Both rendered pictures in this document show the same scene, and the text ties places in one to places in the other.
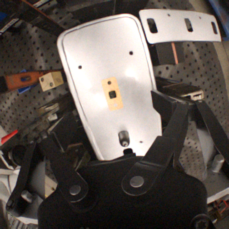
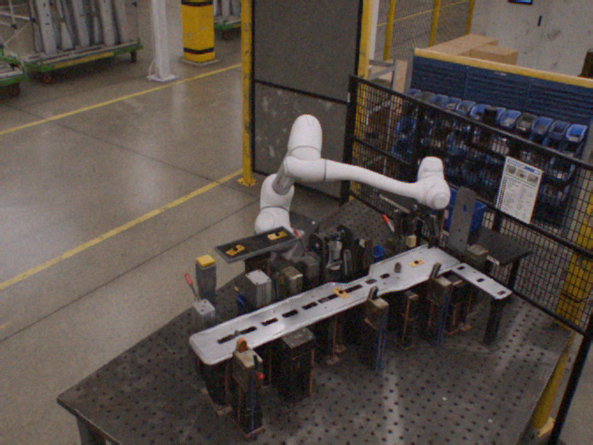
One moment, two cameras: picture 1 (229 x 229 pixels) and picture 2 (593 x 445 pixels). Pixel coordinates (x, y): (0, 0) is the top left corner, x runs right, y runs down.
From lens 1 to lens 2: 286 cm
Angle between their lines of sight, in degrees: 71
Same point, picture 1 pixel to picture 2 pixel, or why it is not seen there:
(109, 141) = (388, 267)
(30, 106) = not seen: hidden behind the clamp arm
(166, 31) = (463, 273)
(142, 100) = (422, 272)
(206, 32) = (489, 288)
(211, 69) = (508, 393)
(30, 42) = not seen: hidden behind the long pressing
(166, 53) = (453, 279)
